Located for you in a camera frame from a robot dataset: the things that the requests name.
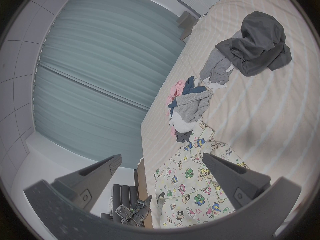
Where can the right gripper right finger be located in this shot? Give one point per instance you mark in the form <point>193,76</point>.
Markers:
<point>237,184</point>

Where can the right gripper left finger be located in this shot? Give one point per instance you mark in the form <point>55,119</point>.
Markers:
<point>82,186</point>

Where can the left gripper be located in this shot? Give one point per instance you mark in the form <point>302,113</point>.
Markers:
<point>140,212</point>

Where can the white printed pyjama top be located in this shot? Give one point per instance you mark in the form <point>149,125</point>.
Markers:
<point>187,184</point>

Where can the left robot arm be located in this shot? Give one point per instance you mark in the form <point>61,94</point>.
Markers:
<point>132,222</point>

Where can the pile of clothes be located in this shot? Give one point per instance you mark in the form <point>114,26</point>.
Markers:
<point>190,106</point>

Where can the black padded sofa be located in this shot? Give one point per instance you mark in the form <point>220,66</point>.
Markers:
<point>125,194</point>

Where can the dark grey small table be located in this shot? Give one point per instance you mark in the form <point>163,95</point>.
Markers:
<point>106,216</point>

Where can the blue-green curtain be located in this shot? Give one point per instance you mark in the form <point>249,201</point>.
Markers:
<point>112,41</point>
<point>87,119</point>

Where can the bed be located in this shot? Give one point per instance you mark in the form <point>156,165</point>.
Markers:
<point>262,114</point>

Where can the grey garment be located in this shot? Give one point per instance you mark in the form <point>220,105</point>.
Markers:
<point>215,66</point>

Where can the black garment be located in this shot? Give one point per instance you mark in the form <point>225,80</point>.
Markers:
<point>260,44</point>

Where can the grey bedside table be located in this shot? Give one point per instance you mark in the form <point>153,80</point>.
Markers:
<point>186,24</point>

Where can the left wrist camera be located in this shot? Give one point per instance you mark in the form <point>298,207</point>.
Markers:
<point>123,210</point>

